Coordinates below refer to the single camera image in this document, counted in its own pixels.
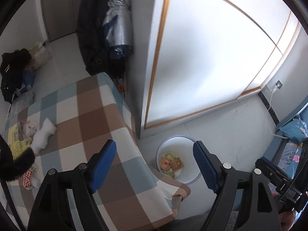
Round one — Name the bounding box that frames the yellow plastic snack bag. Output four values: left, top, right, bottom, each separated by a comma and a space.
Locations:
7, 120, 37, 160

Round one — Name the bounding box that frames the black fur sleeve trim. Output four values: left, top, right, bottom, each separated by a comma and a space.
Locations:
0, 136, 35, 182

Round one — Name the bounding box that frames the orange snack packet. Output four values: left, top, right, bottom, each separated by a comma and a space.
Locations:
159, 156, 171, 172

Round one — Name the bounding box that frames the grey door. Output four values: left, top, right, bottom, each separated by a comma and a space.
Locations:
41, 0, 81, 42

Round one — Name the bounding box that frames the blue cardboard box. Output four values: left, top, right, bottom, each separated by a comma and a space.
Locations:
15, 69, 35, 96

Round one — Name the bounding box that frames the black clothes pile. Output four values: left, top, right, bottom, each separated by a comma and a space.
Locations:
1, 49, 32, 104

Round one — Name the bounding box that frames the right hand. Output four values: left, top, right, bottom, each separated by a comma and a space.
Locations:
271, 191, 297, 231

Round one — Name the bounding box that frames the blue floral bedding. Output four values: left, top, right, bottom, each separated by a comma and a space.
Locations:
276, 117, 308, 181

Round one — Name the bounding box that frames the white sliding closet door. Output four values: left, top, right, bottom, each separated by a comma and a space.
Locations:
127, 0, 301, 138

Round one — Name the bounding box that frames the black hanging coat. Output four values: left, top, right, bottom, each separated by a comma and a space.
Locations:
76, 0, 128, 79

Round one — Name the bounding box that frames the white tissue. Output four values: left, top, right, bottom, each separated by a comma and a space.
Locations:
31, 118, 57, 154

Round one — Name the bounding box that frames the checkered tablecloth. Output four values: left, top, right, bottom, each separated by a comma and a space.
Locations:
3, 73, 191, 230

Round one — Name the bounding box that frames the orange black tool on floor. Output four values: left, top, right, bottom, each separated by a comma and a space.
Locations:
117, 78, 125, 93

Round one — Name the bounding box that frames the brown paper snack packet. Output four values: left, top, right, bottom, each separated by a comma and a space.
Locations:
170, 157, 184, 173

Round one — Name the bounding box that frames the silver blue folded umbrella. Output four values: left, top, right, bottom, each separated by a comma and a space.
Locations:
102, 0, 133, 59

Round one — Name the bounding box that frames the beige bag by door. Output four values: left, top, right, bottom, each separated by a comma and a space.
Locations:
29, 42, 52, 71

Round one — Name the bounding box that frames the clear plastic bag on floor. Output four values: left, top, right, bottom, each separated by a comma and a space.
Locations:
7, 91, 33, 120

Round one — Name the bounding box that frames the white charger cable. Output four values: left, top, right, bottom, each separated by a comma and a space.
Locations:
266, 82, 288, 140

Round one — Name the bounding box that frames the white trash bin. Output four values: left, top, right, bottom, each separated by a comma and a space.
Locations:
156, 135, 201, 185

